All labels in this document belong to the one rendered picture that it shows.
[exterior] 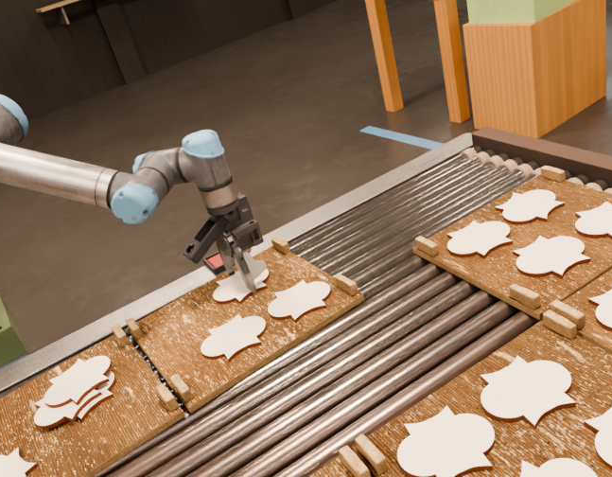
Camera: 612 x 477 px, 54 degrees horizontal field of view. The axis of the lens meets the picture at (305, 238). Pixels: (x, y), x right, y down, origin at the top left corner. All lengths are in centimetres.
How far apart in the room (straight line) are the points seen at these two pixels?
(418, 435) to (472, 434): 8
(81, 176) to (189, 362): 41
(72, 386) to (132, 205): 38
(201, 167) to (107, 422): 51
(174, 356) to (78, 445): 24
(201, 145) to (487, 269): 62
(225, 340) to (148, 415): 21
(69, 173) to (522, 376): 87
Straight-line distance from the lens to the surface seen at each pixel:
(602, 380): 102
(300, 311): 123
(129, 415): 119
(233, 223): 131
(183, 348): 127
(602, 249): 130
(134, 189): 116
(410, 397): 104
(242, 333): 123
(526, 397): 98
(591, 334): 110
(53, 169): 124
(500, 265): 126
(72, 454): 118
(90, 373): 129
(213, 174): 124
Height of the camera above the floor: 166
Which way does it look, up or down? 29 degrees down
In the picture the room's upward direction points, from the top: 16 degrees counter-clockwise
